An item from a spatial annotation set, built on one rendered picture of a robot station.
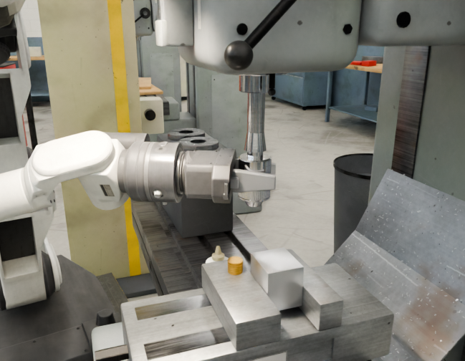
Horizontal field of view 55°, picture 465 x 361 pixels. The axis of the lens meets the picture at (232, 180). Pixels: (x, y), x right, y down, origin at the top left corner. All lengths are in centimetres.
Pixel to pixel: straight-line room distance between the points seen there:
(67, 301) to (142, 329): 91
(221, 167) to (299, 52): 18
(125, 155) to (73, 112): 168
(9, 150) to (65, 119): 121
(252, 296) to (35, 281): 87
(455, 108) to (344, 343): 44
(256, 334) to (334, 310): 11
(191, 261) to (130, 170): 32
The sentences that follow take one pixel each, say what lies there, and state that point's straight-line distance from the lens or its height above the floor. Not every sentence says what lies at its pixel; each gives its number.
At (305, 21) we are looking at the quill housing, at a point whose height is 137.
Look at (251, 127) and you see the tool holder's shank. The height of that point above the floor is 123.
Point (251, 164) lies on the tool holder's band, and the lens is 62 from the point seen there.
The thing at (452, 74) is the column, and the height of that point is 129.
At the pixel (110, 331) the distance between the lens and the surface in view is 88.
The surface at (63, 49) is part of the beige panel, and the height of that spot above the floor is 127.
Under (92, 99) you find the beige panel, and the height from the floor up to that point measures 103.
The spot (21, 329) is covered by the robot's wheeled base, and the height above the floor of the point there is 57.
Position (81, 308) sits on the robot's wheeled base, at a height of 57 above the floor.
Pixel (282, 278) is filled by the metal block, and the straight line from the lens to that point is 60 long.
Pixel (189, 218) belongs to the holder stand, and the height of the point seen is 97.
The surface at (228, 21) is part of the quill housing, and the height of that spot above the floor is 137.
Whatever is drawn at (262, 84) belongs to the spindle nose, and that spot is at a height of 129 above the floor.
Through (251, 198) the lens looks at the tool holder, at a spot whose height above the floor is 113.
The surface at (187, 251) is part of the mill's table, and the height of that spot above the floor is 92.
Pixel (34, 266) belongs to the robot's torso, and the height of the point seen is 75.
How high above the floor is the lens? 136
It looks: 19 degrees down
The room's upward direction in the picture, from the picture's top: straight up
